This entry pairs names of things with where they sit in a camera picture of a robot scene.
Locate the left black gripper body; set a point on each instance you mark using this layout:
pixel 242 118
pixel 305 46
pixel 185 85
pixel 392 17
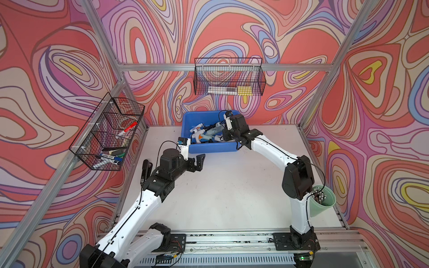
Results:
pixel 181 167

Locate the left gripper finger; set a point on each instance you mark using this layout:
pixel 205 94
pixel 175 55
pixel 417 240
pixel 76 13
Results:
pixel 196 168
pixel 199 159

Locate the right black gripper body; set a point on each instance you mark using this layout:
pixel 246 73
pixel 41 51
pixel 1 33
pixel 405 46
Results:
pixel 230 134

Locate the large mint glue gun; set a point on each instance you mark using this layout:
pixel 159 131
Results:
pixel 211 134

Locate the large white blue glue gun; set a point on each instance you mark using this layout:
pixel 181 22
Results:
pixel 197 131

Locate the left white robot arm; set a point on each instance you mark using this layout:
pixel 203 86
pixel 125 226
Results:
pixel 119 248

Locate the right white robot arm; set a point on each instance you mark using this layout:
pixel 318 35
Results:
pixel 298 179

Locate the blue plastic storage box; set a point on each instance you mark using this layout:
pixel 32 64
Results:
pixel 192 119

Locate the clear box in basket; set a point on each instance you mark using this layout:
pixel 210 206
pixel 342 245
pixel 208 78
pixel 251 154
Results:
pixel 218 90

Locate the yellow block in basket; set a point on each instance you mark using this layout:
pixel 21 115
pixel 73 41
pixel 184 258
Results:
pixel 244 91

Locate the blue marker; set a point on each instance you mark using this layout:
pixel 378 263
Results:
pixel 110 157

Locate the red marker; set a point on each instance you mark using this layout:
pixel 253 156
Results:
pixel 127 129

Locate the green plastic cup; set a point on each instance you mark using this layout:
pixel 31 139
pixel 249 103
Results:
pixel 322 198

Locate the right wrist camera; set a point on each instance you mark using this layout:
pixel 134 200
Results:
pixel 227 118

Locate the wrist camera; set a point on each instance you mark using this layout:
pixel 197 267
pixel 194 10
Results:
pixel 184 144
pixel 227 118

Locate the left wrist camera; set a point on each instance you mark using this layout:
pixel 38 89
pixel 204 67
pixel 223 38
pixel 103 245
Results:
pixel 184 144

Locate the black wire basket rear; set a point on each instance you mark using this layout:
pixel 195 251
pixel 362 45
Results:
pixel 229 72

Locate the black wire basket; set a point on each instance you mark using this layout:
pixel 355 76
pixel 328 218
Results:
pixel 229 72
pixel 111 116

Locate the black wire basket left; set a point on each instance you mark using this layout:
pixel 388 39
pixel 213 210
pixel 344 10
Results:
pixel 111 116

